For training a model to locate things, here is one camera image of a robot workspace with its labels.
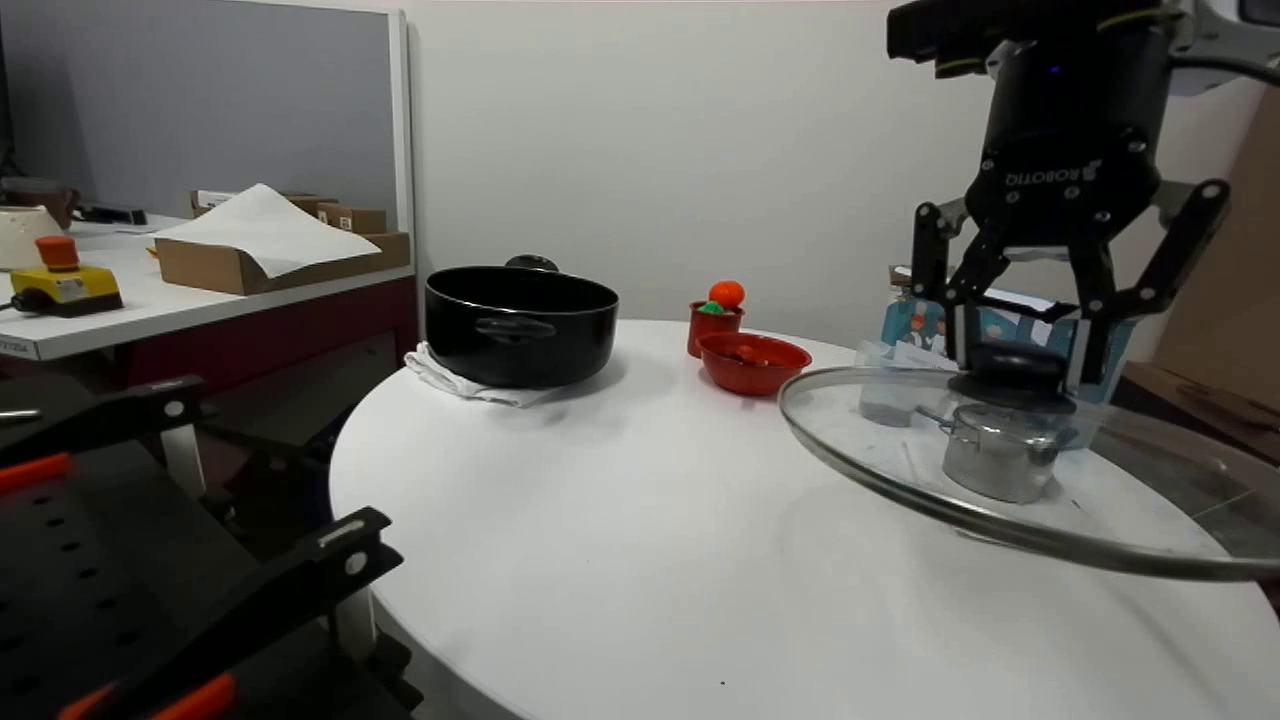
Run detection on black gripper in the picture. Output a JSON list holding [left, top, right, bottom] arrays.
[[910, 23, 1232, 401]]

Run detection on glass lid with black knob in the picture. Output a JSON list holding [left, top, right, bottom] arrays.
[[774, 359, 1280, 585]]

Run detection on black cooking pot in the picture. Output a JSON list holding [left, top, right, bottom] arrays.
[[418, 250, 622, 391]]

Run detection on blue box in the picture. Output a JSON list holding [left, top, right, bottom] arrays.
[[976, 287, 1139, 402]]

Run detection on brown cardboard sheet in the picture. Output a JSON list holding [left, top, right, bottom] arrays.
[[1125, 96, 1280, 466]]

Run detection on clear bottle blue label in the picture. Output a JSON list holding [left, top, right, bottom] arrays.
[[880, 260, 950, 350]]

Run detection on red bowl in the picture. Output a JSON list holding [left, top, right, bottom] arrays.
[[696, 333, 816, 401]]

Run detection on red cup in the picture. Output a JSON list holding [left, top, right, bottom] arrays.
[[685, 294, 748, 359]]

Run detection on small cardboard boxes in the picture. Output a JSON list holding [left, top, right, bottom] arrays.
[[187, 189, 390, 241]]

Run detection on flat cardboard box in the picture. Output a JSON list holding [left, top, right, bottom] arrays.
[[146, 227, 414, 298]]

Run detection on grey partition panel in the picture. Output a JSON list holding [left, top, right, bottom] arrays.
[[0, 0, 413, 255]]

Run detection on white top desk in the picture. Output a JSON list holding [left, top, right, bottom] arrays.
[[0, 212, 425, 396]]

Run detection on black stand orange clamps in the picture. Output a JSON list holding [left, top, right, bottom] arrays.
[[0, 376, 407, 720]]

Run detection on yellow device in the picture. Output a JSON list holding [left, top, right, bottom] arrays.
[[8, 263, 127, 319]]

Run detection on orange block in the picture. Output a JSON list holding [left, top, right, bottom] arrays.
[[33, 232, 88, 275]]

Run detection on white rounded object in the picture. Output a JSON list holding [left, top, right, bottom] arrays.
[[0, 200, 70, 275]]

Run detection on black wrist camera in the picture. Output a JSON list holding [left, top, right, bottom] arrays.
[[884, 0, 1030, 80]]

